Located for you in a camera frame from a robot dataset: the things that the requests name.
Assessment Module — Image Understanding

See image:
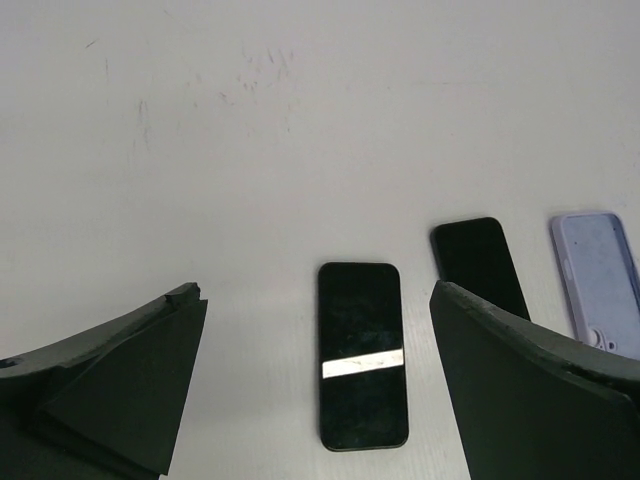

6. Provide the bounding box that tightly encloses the lilac phone case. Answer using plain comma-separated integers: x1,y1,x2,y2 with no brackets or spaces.
550,212,639,360

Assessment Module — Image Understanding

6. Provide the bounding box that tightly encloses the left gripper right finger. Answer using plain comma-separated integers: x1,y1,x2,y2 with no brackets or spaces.
430,281,639,479

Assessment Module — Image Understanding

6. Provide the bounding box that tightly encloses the black smartphone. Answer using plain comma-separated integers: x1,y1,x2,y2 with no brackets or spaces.
317,262,409,452

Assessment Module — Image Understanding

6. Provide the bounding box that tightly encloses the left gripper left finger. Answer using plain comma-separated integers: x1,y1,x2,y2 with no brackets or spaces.
1,282,208,479

